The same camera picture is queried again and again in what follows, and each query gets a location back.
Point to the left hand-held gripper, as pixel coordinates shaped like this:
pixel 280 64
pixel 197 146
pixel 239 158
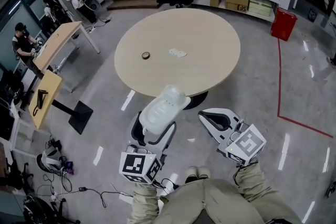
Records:
pixel 139 165

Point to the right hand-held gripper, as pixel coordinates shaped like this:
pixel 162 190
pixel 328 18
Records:
pixel 244 144

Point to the translucent white plastic tray object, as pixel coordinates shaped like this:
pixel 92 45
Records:
pixel 164 110

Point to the person's left forearm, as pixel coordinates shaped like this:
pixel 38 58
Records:
pixel 144 202

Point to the person's right forearm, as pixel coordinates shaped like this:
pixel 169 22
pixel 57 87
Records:
pixel 254 183

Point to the person's beige shoes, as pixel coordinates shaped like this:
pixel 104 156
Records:
pixel 197 173

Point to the small round brown disc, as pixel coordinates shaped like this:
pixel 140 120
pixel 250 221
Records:
pixel 145 55

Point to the flat white plastic piece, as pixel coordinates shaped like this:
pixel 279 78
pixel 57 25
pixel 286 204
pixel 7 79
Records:
pixel 177 53

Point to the person's khaki trousers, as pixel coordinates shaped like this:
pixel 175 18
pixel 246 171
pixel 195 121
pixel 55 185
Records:
pixel 207 204

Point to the purple device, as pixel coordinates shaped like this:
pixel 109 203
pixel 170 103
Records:
pixel 69 168

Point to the black power adapter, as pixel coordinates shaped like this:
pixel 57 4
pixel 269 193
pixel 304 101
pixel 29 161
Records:
pixel 82 188

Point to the round wooden table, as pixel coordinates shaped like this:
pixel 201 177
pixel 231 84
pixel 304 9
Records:
pixel 183 34

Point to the white headset on floor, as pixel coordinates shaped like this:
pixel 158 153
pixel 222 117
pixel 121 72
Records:
pixel 50 160

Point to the small wooden desk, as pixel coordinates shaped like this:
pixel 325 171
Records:
pixel 44 102

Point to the black tool on desk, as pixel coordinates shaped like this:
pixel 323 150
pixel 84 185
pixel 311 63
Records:
pixel 40 101

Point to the red bin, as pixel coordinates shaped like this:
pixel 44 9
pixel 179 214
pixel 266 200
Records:
pixel 283 25

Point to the wide cardboard box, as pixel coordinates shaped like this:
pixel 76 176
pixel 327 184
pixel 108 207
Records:
pixel 237 3

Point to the cream storage crate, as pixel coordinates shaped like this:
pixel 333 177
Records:
pixel 260 7

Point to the long wooden desk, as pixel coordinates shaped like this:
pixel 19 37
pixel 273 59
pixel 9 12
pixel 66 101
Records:
pixel 59 42

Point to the wooden steps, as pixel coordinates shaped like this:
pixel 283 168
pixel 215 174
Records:
pixel 134 0

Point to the black swivel chair base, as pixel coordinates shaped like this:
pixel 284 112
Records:
pixel 15 178

